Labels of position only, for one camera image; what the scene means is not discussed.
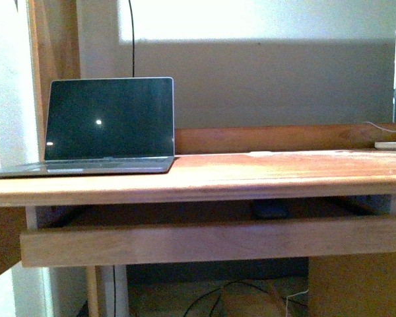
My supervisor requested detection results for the grey computer mouse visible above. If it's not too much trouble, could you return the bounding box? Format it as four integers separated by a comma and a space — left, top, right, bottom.
251, 199, 288, 219

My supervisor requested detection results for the wooden pull-out keyboard tray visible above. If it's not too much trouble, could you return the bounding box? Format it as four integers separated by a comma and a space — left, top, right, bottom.
20, 216, 396, 267

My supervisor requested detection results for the grey open laptop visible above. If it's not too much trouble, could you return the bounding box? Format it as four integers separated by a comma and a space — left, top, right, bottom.
0, 77, 175, 179

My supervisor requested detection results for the wooden desk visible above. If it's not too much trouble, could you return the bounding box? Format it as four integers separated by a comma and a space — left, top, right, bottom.
0, 123, 396, 317

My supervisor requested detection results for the white lamp base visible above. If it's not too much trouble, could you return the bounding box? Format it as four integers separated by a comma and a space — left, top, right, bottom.
374, 142, 396, 151

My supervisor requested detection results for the black floor cable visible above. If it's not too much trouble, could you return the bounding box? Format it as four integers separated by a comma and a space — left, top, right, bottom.
181, 279, 310, 317

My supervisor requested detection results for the black hanging cable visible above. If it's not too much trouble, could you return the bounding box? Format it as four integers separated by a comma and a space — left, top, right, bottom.
127, 0, 136, 79

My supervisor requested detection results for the white thin cable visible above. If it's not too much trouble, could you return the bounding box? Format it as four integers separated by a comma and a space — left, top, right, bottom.
364, 120, 396, 133

